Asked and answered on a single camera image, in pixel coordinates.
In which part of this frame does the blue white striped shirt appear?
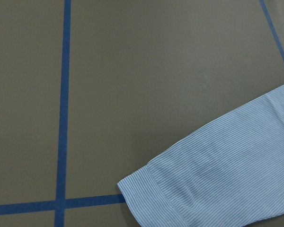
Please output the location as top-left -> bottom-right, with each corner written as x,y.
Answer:
117,85 -> 284,227

